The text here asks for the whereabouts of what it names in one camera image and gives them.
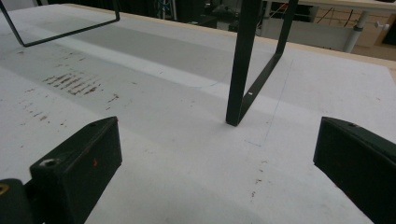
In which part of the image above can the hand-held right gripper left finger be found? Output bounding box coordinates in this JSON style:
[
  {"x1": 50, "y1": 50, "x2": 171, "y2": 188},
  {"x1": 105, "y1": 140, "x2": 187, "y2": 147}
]
[{"x1": 30, "y1": 116, "x2": 123, "y2": 224}]

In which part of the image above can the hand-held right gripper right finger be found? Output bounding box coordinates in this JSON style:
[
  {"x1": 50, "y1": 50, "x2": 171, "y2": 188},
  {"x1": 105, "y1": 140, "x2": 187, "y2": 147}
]
[{"x1": 313, "y1": 116, "x2": 396, "y2": 224}]

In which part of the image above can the white desk with round leg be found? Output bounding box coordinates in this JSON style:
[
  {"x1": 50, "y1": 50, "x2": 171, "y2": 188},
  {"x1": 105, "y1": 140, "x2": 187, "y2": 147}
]
[{"x1": 262, "y1": 0, "x2": 396, "y2": 54}]

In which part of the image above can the white panel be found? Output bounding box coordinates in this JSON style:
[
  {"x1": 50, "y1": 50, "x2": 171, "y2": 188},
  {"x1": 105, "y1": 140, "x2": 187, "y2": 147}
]
[{"x1": 260, "y1": 19, "x2": 356, "y2": 51}]

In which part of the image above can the dark machinery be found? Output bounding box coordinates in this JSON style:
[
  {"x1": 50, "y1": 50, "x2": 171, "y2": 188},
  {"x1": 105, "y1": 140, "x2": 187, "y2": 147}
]
[{"x1": 174, "y1": 0, "x2": 239, "y2": 31}]

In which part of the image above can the black metal frame leg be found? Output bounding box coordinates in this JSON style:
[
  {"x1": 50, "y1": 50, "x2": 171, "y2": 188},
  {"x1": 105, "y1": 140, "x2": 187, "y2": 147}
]
[
  {"x1": 0, "y1": 0, "x2": 121, "y2": 49},
  {"x1": 225, "y1": 0, "x2": 300, "y2": 127}
]

